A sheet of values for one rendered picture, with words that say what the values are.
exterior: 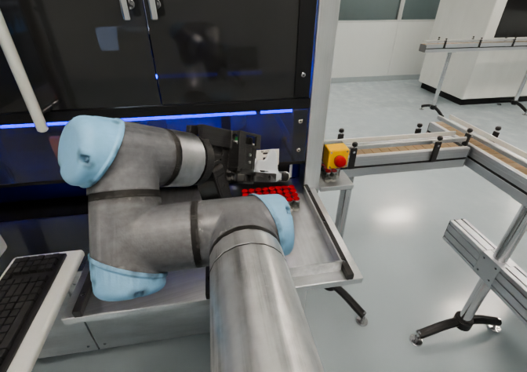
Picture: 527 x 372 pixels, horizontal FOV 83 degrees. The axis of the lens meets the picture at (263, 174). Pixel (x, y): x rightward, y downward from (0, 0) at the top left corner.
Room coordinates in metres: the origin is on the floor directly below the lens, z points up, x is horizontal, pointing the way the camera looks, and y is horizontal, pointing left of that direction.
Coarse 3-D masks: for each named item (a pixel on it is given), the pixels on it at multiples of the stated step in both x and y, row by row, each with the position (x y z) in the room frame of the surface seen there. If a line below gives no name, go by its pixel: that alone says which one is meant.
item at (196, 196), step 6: (192, 186) 0.90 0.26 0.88; (162, 192) 0.86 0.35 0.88; (168, 192) 0.86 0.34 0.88; (174, 192) 0.86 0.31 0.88; (180, 192) 0.86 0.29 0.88; (186, 192) 0.86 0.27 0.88; (192, 192) 0.86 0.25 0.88; (198, 192) 0.86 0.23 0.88; (162, 198) 0.83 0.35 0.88; (168, 198) 0.83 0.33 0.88; (174, 198) 0.83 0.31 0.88; (180, 198) 0.83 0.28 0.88; (186, 198) 0.83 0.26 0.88; (192, 198) 0.83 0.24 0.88; (198, 198) 0.83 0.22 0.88
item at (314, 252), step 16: (304, 192) 0.83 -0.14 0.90; (304, 208) 0.77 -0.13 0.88; (304, 224) 0.69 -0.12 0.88; (320, 224) 0.67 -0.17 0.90; (304, 240) 0.62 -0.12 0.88; (320, 240) 0.62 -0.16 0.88; (288, 256) 0.56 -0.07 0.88; (304, 256) 0.56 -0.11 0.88; (320, 256) 0.56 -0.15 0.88; (336, 256) 0.54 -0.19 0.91; (304, 272) 0.50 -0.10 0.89; (320, 272) 0.51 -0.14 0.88
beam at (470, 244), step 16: (448, 224) 1.10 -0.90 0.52; (464, 224) 1.07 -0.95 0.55; (448, 240) 1.07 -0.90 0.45; (464, 240) 0.99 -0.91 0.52; (480, 240) 0.96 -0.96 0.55; (464, 256) 0.97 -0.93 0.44; (480, 256) 0.90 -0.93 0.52; (480, 272) 0.87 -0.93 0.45; (496, 272) 0.82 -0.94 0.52; (512, 272) 0.79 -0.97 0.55; (496, 288) 0.79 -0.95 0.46; (512, 288) 0.74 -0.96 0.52; (512, 304) 0.71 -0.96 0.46
